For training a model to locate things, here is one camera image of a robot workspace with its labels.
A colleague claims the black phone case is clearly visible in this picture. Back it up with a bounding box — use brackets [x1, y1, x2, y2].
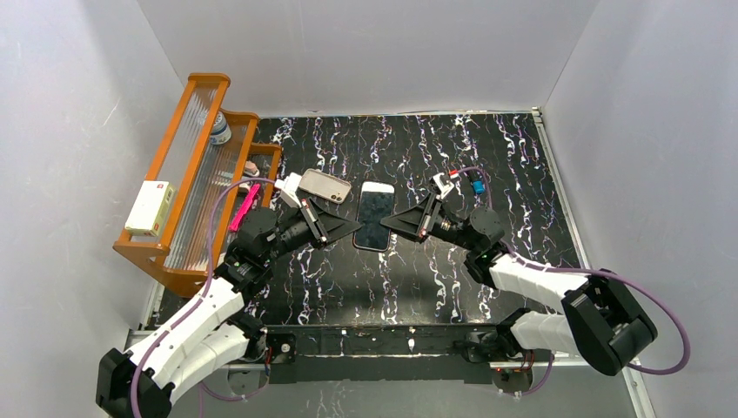
[352, 181, 395, 253]

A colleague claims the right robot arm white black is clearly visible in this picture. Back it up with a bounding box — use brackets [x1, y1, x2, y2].
[380, 195, 658, 376]

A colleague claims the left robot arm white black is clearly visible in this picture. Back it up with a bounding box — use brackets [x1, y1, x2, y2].
[95, 199, 362, 417]

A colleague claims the beige phone case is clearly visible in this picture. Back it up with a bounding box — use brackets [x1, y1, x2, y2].
[299, 169, 352, 204]

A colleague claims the blue black marker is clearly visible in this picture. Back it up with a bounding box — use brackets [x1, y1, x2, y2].
[467, 171, 486, 195]

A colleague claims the small pink white item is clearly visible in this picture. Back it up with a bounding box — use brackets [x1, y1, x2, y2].
[243, 161, 260, 177]

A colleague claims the orange wooden shelf rack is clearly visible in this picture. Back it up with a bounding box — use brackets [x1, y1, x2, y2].
[113, 73, 283, 298]

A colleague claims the white blue bottle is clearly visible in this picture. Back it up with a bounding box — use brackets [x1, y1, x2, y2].
[209, 111, 232, 145]

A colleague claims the white red box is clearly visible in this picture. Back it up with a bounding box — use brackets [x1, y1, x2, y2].
[124, 180, 176, 237]

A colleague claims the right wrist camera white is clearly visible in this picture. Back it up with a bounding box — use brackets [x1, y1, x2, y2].
[432, 171, 459, 201]

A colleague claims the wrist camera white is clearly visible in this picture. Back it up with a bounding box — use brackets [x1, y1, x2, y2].
[432, 171, 459, 201]
[274, 172, 302, 208]

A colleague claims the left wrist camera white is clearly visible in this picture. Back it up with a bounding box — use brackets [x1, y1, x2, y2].
[274, 172, 302, 208]

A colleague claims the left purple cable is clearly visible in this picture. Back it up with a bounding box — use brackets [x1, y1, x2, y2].
[129, 177, 284, 418]

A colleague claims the purple cable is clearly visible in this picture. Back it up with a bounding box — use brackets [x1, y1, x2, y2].
[449, 167, 692, 399]
[129, 177, 284, 418]

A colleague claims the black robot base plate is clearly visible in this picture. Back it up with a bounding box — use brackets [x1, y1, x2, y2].
[210, 324, 554, 386]

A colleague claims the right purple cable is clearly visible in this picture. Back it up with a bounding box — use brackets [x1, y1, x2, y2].
[449, 167, 692, 399]

